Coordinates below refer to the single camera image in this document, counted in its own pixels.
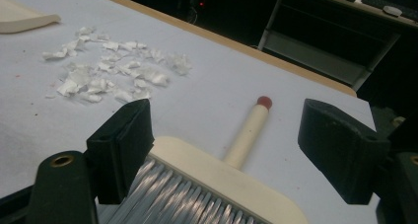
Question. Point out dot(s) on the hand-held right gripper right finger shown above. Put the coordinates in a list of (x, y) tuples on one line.
[(345, 151)]

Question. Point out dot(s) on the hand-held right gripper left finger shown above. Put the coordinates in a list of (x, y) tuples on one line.
[(120, 151)]

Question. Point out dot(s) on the pile of white paper scraps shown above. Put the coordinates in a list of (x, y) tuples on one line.
[(79, 77)]

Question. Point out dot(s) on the cream hand brush red tip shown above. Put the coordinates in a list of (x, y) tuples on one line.
[(230, 179)]

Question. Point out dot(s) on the cream plastic dustpan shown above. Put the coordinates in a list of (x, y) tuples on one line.
[(19, 20)]

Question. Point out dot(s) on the white foam board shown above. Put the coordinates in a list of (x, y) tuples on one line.
[(213, 86)]

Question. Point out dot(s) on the small white object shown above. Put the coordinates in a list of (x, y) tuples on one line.
[(392, 11)]

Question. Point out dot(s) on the wooden table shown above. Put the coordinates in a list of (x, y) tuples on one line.
[(230, 43)]

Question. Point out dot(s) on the grey metal frame desk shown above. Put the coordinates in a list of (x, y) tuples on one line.
[(312, 49)]

